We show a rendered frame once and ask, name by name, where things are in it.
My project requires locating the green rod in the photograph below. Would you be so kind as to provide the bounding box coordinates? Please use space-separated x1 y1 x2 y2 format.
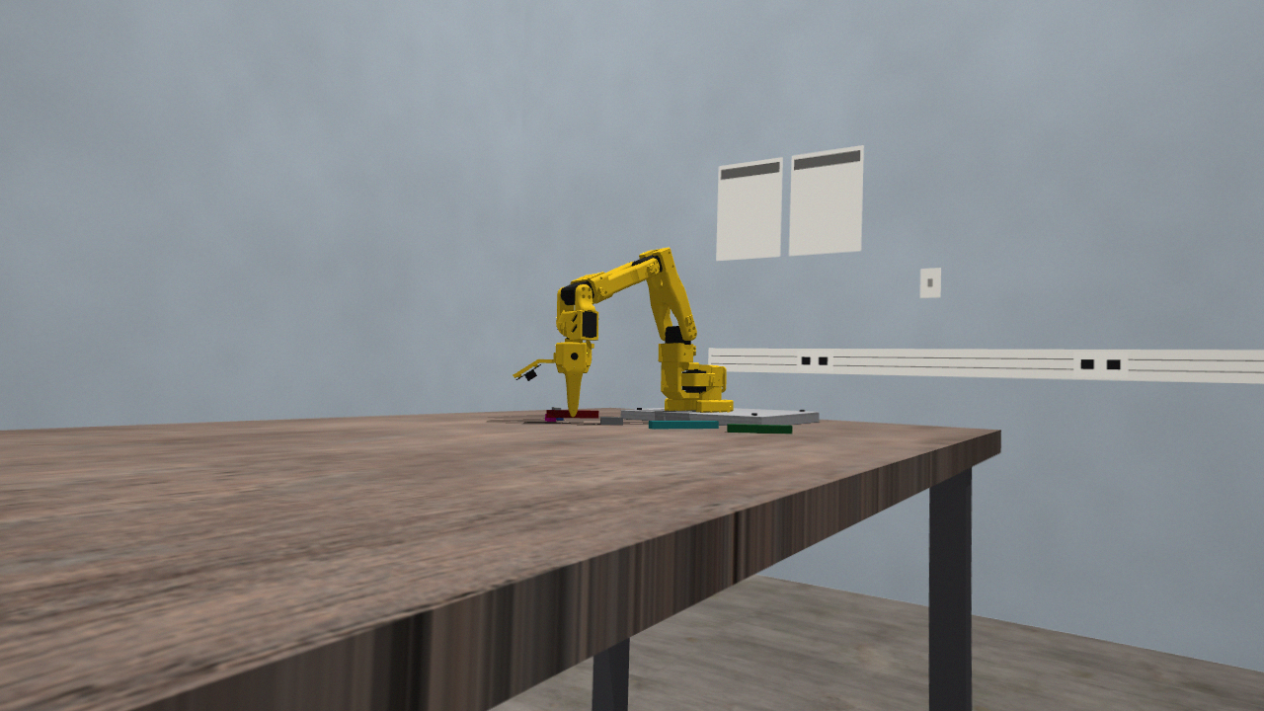
727 424 793 434

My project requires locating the red rod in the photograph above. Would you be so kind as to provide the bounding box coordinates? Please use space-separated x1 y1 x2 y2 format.
546 410 598 419

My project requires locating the turquoise rod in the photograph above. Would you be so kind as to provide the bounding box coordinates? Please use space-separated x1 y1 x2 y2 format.
648 421 719 430

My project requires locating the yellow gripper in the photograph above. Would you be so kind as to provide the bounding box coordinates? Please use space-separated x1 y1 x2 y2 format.
513 339 594 417

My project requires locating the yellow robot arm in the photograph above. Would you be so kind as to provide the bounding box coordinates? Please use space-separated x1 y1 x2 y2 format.
556 248 734 412

